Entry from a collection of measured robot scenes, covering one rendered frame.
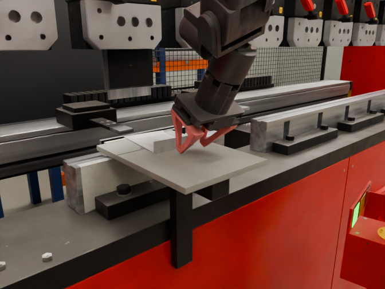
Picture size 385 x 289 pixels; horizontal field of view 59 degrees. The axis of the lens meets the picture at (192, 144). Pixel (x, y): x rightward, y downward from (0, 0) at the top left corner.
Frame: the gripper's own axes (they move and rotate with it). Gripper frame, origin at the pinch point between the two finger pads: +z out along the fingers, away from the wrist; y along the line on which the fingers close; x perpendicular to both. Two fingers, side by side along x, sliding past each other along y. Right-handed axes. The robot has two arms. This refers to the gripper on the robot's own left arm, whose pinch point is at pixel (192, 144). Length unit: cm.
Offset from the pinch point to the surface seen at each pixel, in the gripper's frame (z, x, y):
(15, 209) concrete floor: 198, -133, -13
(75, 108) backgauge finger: 17.3, -32.6, 5.4
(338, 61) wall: 191, -266, -720
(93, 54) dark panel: 23, -65, -15
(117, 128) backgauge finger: 12.9, -19.4, 1.8
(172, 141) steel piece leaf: 1.9, -3.3, 1.4
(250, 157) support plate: -2.8, 8.0, -5.6
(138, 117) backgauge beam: 24.7, -33.2, -14.9
